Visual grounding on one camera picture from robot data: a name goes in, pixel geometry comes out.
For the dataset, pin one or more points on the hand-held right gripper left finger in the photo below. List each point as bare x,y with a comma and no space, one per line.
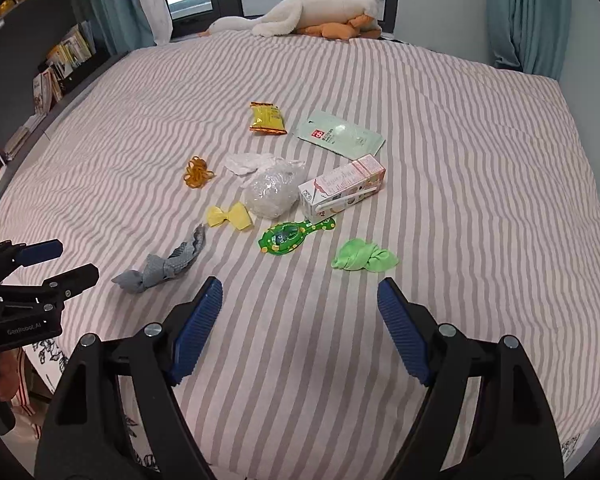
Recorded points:
200,330

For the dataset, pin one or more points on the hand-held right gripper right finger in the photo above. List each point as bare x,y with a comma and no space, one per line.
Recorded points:
400,330

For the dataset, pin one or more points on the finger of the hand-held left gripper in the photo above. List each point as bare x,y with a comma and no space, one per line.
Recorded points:
70,282
37,252

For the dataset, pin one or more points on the grey knitted cloth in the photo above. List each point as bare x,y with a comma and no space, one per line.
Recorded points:
155,267

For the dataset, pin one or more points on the green cloth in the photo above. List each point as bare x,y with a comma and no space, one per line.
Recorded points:
360,255

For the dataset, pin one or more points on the yellow ribbon bow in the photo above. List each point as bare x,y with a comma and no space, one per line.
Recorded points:
240,216

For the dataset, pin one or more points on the clear plastic bag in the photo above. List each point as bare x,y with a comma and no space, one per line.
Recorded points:
270,192

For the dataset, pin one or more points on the bunch of orange rubber bands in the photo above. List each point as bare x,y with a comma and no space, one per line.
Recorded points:
198,174

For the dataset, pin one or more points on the pink white drink carton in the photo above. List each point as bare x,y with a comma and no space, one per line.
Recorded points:
330,185

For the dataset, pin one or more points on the white tissue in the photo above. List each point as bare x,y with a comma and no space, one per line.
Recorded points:
245,162

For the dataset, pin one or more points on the pale green sachet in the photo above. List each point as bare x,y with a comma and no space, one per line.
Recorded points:
340,135

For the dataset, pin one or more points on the yellow snack packet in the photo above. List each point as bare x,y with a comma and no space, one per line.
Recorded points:
267,119

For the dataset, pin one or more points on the person's left hand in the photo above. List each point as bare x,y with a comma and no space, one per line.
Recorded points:
5,380

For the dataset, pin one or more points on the white jacket with red stripes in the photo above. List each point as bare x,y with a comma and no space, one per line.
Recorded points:
27,405

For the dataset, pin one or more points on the flat stack of booklets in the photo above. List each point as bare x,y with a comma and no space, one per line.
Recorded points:
22,135

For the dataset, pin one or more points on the grey striped blanket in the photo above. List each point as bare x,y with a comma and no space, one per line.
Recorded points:
430,210

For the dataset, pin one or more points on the leaning picture books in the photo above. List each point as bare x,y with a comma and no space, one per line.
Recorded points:
47,90

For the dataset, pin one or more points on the row of upright books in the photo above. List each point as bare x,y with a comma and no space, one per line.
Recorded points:
70,50

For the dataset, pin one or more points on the teal curtain beside sheer curtain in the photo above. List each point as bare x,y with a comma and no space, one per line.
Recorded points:
120,0

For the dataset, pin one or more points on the white sheer curtain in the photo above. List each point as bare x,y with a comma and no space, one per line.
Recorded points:
152,5

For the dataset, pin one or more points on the white goose plush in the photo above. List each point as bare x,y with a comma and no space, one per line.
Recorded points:
320,7

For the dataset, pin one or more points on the grey wall shelf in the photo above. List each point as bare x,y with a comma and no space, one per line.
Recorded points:
25,45

